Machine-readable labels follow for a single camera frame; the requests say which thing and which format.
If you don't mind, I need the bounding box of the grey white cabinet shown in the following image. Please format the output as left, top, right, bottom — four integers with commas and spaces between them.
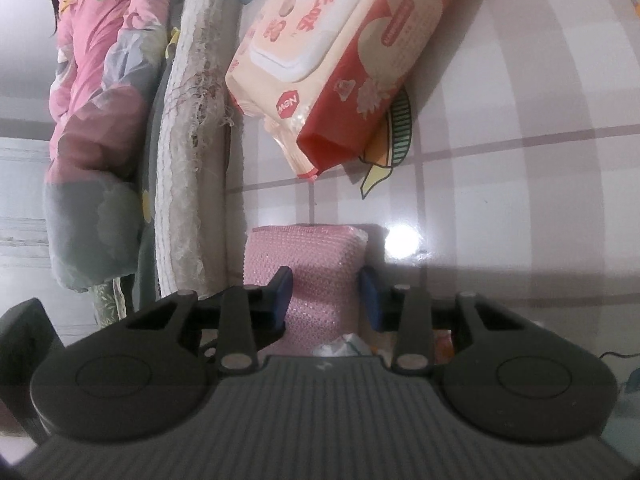
0, 135, 56, 311

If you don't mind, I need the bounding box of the plaid floral sheet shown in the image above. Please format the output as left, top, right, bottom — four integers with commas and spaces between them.
220, 0, 640, 361

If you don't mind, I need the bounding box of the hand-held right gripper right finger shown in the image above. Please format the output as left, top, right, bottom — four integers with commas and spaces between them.
361, 266, 538, 375

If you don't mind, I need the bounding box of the red cream wet wipes pack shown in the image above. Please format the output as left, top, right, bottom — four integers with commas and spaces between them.
225, 0, 468, 181

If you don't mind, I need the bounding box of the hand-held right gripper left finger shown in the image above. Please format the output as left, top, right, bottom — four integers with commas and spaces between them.
122, 266, 293, 375

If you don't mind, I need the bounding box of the white plastic bag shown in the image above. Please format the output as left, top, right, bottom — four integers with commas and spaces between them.
312, 332, 386, 358

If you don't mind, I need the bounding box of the pink grey floral quilt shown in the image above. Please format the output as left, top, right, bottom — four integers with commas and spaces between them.
44, 0, 181, 293

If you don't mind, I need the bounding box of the white frayed blanket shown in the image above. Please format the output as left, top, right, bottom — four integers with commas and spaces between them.
155, 0, 251, 301

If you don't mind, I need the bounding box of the grey bedsheet with yellow flowers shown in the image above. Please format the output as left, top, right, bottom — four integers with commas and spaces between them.
130, 0, 201, 316

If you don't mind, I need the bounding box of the olive green patterned cloth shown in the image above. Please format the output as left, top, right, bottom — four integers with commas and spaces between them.
92, 280, 133, 328

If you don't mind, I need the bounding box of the pink scouring sponge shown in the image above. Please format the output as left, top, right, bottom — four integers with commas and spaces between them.
242, 225, 368, 358

